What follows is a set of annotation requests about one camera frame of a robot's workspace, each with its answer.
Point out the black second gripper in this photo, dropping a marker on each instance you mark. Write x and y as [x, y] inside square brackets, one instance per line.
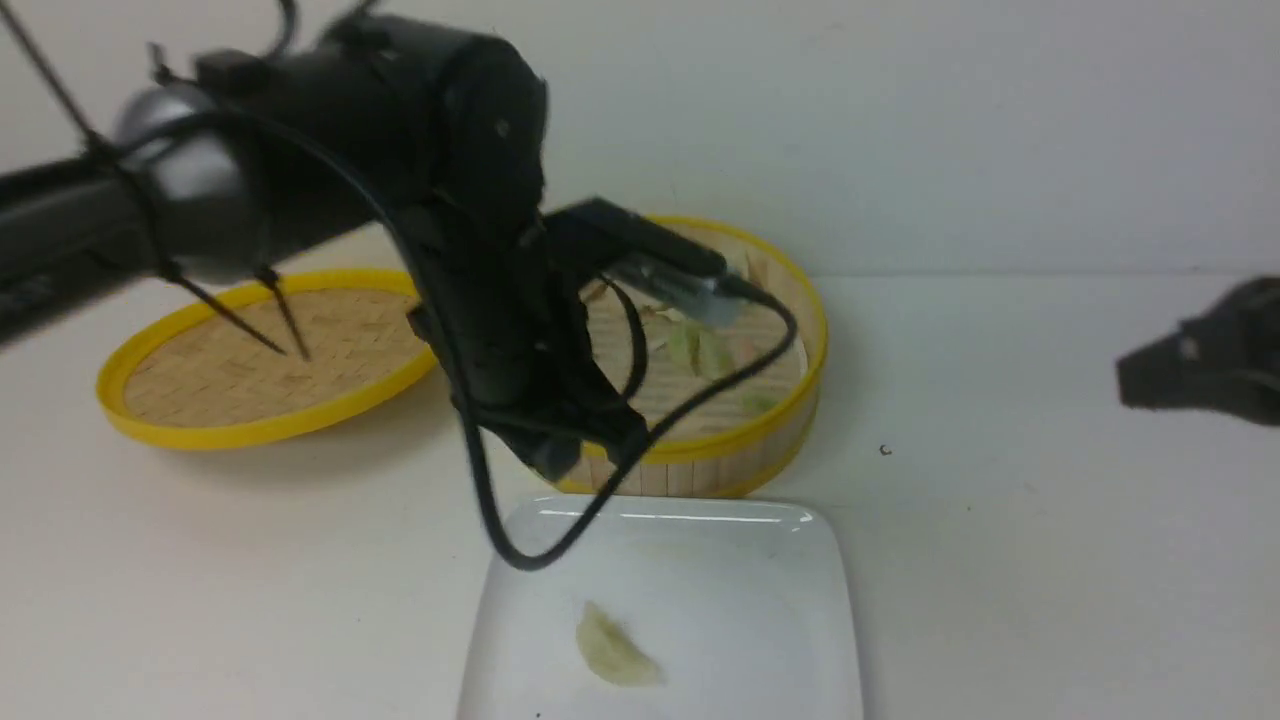
[1224, 361]

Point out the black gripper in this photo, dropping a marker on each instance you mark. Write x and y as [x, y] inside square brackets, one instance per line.
[504, 313]

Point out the pale green dumpling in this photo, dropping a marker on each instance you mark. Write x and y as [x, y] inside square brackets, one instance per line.
[609, 652]

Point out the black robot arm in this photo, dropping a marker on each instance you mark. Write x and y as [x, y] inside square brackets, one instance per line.
[434, 132]

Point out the white square plate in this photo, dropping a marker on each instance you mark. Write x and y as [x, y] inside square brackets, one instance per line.
[743, 605]

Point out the green dumpling centre left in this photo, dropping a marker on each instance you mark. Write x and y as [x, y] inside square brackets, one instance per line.
[683, 347]

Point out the yellow rimmed bamboo steamer basket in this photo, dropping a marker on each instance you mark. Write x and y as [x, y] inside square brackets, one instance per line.
[734, 443]

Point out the yellow rimmed bamboo steamer lid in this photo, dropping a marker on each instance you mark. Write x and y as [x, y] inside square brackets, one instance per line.
[193, 382]

